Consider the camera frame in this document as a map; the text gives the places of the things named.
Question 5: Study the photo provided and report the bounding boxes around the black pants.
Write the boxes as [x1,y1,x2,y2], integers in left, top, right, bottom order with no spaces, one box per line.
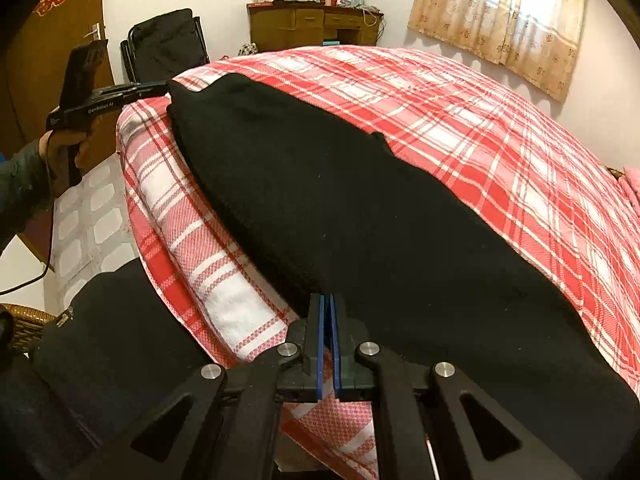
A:
[167,74,639,479]

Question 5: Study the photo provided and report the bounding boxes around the left forearm dark sleeve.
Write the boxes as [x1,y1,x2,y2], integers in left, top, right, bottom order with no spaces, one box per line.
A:
[0,141,51,250]

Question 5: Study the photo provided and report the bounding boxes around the person left hand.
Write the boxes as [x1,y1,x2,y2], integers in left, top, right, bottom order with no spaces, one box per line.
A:
[38,130,92,196]

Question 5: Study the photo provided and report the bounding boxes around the brown wooden door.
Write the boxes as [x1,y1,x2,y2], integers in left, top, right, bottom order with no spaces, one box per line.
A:
[1,0,116,261]

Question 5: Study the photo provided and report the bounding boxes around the black folding chair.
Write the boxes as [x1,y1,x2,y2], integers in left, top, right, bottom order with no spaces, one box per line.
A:
[120,9,209,82]

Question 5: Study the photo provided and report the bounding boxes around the brown wooden desk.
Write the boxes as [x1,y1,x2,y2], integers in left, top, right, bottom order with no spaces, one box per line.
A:
[246,0,384,52]

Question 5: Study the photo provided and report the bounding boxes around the wicker basket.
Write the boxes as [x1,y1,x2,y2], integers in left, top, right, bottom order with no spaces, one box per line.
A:
[1,304,54,353]

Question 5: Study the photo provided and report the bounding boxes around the red plaid bed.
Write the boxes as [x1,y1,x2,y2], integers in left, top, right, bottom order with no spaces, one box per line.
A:
[116,47,639,479]

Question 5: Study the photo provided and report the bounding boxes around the pink folded blanket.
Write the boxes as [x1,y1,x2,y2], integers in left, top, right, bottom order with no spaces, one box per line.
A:
[618,167,640,209]

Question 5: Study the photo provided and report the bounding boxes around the beige window curtain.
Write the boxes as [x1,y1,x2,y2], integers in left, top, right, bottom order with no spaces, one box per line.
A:
[408,0,586,102]

